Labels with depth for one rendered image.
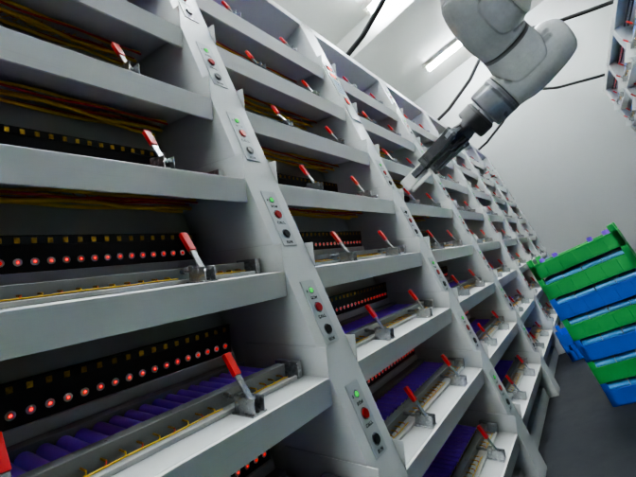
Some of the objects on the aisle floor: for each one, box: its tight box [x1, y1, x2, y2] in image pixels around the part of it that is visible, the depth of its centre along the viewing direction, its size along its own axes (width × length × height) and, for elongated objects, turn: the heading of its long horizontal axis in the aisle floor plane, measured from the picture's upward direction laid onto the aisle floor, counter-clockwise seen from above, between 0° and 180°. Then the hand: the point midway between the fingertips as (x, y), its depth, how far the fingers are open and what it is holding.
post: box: [126, 0, 409, 477], centre depth 83 cm, size 20×9×178 cm, turn 177°
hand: (416, 178), depth 97 cm, fingers open, 3 cm apart
